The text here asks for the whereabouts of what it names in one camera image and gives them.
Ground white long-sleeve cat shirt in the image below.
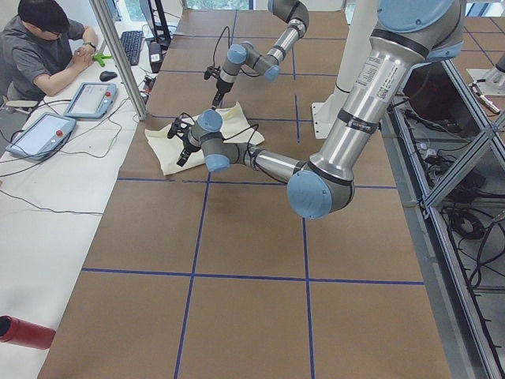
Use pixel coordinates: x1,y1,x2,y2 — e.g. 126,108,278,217
145,103,264,175

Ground near blue teach pendant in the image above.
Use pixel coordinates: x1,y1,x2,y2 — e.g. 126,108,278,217
6,112,77,161

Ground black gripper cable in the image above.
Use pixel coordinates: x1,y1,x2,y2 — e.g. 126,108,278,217
179,112,261,159
211,25,253,78

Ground aluminium frame post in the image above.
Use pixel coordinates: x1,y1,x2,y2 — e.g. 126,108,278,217
89,0,148,121

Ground blue teach pendant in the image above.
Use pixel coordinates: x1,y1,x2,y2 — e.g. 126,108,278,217
63,82,118,119
6,112,77,161

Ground black keyboard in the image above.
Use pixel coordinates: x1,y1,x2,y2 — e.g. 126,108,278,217
120,30,144,66

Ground black computer mouse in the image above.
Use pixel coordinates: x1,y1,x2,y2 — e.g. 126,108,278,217
99,70,118,82

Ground seated person grey shirt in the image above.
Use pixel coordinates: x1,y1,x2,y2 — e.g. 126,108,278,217
1,1,98,102

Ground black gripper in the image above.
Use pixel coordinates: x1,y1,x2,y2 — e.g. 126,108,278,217
204,66,236,109
166,116,201,167

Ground far blue teach pendant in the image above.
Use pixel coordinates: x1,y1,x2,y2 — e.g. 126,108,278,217
63,82,118,119

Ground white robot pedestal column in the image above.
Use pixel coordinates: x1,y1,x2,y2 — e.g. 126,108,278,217
311,0,378,140

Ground aluminium frame rack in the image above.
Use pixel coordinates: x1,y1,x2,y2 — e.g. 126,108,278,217
383,61,504,378

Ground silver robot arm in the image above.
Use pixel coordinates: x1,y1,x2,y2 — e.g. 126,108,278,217
167,1,466,219
204,1,309,109

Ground red water bottle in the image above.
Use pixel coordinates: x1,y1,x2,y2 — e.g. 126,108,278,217
1,315,56,350

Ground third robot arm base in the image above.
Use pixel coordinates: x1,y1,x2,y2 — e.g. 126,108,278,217
466,55,504,97

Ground green plastic tool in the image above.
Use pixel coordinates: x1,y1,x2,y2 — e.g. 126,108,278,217
92,53,112,67

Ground blue tape grid lines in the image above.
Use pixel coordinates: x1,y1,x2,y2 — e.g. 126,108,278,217
78,7,505,379

